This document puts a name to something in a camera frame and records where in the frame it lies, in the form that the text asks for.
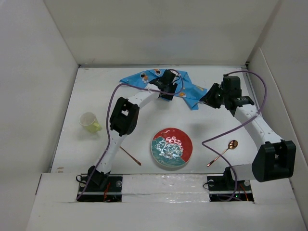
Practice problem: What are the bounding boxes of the image-right black gripper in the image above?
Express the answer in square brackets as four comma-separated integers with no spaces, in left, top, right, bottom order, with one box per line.
[200,83,229,109]

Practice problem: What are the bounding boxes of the blue astronaut print placemat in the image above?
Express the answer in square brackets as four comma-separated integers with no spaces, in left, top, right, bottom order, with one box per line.
[120,69,207,110]

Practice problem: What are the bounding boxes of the rose gold spoon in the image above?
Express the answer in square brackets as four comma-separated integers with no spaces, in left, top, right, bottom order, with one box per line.
[207,140,239,167]

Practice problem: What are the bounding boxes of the red and teal plate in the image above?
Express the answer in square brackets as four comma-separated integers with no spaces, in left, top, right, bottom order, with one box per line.
[150,128,193,168]

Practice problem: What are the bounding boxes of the image-left white robot arm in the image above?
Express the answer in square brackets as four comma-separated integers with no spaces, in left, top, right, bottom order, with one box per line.
[86,69,184,191]

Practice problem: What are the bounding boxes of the image-right white robot arm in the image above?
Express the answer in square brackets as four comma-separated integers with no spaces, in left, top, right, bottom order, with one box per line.
[201,74,296,190]

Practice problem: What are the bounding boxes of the image-left black arm base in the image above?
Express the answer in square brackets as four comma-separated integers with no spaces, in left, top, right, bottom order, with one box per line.
[76,166,123,203]

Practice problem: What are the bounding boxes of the image-right black arm base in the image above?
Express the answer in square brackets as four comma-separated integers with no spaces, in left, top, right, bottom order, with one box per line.
[203,167,255,202]

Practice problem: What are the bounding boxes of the rose gold fork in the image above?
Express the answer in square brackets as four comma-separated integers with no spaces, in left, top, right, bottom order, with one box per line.
[120,146,141,166]

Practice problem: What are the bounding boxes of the yellow plastic cup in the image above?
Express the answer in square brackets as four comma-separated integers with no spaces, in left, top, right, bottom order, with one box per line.
[79,112,102,133]

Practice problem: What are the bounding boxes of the image-right purple cable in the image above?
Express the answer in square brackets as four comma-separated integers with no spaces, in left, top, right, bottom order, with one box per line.
[201,71,268,202]

